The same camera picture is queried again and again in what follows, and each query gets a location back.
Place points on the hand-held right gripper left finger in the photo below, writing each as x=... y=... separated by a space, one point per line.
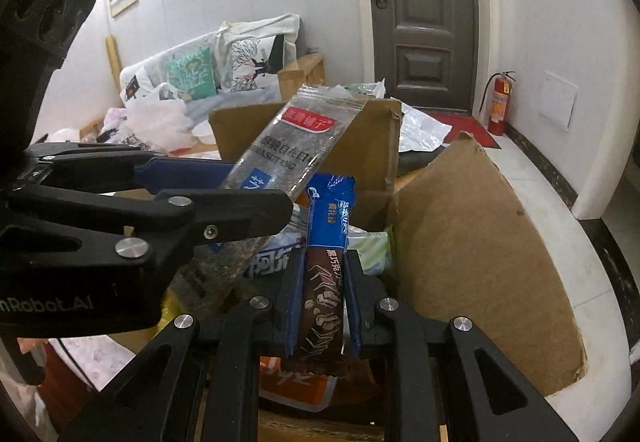
x=290 y=317

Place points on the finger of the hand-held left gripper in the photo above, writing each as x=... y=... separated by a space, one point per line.
x=185 y=174
x=165 y=217

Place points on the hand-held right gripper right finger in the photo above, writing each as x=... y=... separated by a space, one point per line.
x=354 y=322

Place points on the blue chocolate bar packet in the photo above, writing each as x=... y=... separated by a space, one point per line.
x=325 y=272

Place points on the green white candy packet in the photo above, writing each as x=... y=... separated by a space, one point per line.
x=375 y=252

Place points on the white orange snack packet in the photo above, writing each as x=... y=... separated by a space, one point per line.
x=295 y=392

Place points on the clear grey sesame bar packet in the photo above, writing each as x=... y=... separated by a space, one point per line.
x=290 y=142

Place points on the brown cardboard box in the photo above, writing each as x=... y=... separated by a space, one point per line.
x=475 y=247

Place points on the white printed plastic bag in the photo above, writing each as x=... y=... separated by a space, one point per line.
x=155 y=117

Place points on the pink white plastic bag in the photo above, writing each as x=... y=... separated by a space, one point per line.
x=112 y=119

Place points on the white cushion red black mark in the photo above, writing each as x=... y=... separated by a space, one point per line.
x=131 y=89

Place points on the teal cushion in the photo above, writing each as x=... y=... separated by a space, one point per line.
x=192 y=72

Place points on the tree print cushion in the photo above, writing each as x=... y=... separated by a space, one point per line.
x=250 y=57

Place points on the crinkled silver plastic bag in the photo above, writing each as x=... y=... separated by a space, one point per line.
x=420 y=124

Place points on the red door mat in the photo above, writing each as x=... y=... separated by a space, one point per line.
x=465 y=124

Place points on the red fire extinguisher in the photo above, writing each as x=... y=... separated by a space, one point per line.
x=500 y=107

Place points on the dark brown door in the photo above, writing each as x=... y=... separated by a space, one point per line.
x=425 y=22

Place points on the light wooden post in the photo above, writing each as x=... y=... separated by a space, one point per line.
x=112 y=62

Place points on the white wall panel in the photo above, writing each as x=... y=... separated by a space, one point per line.
x=559 y=99

